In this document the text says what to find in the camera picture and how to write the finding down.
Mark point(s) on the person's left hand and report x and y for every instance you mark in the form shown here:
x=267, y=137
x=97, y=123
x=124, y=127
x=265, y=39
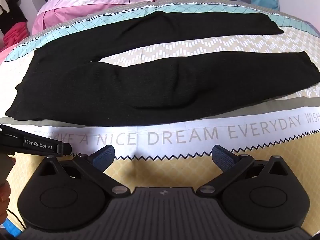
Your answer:
x=4, y=200

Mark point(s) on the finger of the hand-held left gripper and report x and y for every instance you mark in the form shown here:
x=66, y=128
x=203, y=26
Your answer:
x=65, y=148

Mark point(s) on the red folded clothes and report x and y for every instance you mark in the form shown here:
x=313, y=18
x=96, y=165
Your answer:
x=15, y=36

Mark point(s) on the pink pillow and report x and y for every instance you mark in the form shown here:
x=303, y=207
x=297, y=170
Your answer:
x=82, y=2

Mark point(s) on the patterned bed sheet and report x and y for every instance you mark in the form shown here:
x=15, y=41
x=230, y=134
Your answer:
x=175, y=46

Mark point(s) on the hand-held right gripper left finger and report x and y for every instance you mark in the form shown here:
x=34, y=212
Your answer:
x=103, y=158

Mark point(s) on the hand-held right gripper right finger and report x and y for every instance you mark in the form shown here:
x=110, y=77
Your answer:
x=222, y=158

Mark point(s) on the black pants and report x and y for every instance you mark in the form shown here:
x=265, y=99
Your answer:
x=150, y=85

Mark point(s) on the dark hanging clothes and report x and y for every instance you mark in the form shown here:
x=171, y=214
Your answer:
x=11, y=2

